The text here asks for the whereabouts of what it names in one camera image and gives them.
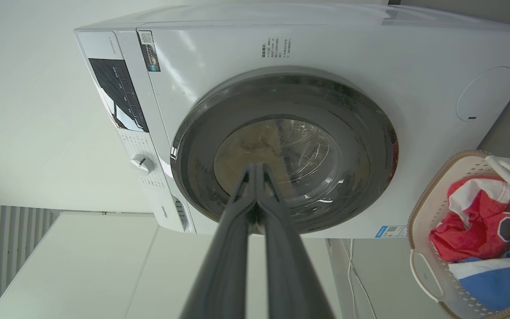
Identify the white ribbed radiator panel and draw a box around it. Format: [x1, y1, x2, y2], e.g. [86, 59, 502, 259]
[0, 204, 56, 319]

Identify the white cabinet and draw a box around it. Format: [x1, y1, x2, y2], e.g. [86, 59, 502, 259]
[0, 212, 343, 319]

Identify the red and white jersey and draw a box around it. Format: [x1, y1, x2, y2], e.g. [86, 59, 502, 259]
[429, 175, 510, 263]

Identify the white power cable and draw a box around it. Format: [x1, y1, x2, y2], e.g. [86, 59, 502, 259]
[340, 238, 378, 319]

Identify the blue garment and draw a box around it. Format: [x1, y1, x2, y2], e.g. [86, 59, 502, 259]
[448, 235, 510, 311]

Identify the round dark washing machine door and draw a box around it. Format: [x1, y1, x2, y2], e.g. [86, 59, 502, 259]
[170, 66, 399, 234]

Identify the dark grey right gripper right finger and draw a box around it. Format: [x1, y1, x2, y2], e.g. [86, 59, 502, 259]
[255, 163, 335, 319]

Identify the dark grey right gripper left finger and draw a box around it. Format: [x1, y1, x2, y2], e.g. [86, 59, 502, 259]
[180, 163, 256, 319]

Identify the white perforated laundry basket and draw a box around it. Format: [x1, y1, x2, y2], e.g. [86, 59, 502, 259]
[407, 150, 510, 319]

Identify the white washing machine control knob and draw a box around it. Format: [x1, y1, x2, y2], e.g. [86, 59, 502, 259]
[130, 154, 155, 175]

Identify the white front-load washing machine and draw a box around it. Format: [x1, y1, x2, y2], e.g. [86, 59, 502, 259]
[74, 4, 510, 239]

